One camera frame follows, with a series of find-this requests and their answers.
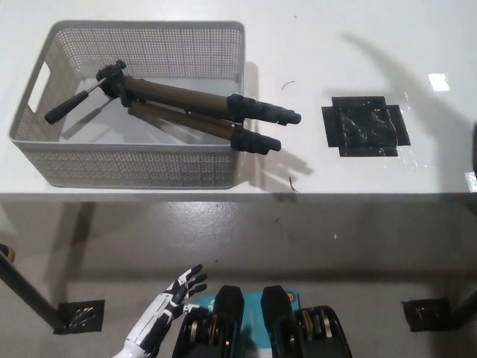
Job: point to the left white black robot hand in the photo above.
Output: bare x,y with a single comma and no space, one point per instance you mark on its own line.
165,304

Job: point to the brown and black tripod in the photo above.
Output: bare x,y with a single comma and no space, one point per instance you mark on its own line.
179,91

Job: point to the black tape patch on desk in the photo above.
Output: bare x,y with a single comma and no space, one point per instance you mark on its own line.
365,128

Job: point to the black table leg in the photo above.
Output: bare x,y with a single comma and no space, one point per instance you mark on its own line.
26,287
464,311

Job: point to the grey perforated plastic basket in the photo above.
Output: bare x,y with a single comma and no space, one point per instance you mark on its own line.
130,164

